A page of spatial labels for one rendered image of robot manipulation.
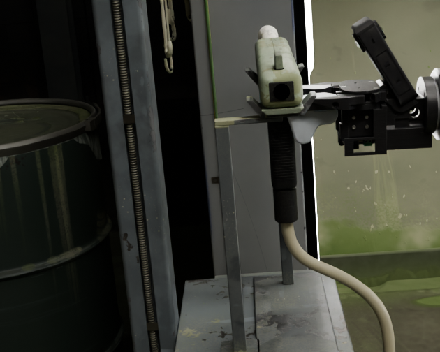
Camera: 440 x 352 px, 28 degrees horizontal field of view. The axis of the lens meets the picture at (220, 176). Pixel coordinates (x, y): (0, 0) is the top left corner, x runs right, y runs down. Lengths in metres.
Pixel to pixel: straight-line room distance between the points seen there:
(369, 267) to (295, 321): 1.93
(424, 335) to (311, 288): 1.55
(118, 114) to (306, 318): 0.36
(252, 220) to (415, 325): 1.31
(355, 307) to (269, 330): 1.83
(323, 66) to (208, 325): 2.18
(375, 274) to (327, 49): 0.85
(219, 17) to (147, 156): 0.52
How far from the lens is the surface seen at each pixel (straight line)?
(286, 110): 0.98
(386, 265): 3.10
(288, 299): 1.23
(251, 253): 1.66
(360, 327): 2.84
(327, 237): 3.08
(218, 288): 1.31
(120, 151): 1.09
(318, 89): 1.11
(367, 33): 1.07
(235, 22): 1.55
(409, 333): 2.81
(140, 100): 1.07
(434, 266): 3.13
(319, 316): 1.18
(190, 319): 1.22
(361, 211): 3.11
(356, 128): 1.10
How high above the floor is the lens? 1.31
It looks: 16 degrees down
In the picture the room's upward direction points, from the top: 5 degrees counter-clockwise
